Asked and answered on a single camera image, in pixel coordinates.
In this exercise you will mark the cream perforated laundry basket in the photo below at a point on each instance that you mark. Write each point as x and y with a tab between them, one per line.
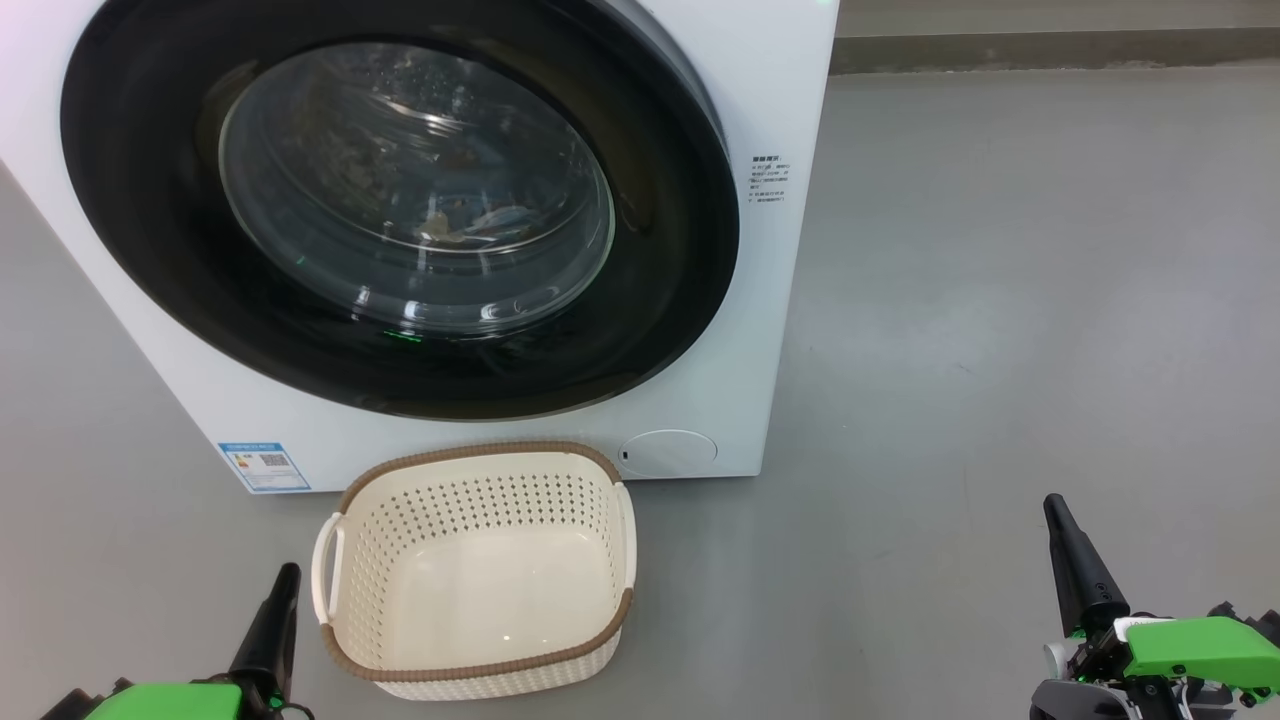
480	600

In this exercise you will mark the white front-load washing machine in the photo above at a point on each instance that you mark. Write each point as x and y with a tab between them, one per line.
770	350

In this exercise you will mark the blue energy label sticker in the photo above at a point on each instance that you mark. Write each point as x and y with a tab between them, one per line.
265	466

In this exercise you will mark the blue cartoon print garment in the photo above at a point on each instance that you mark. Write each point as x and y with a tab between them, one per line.
490	218

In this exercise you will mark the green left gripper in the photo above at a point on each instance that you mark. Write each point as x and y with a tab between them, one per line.
170	702

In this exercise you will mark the black round glass washer door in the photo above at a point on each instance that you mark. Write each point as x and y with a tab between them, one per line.
400	200

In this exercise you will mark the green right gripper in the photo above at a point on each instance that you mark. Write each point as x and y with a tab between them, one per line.
1190	655

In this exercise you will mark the round white filter cover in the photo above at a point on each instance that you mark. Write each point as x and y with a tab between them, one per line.
668	453

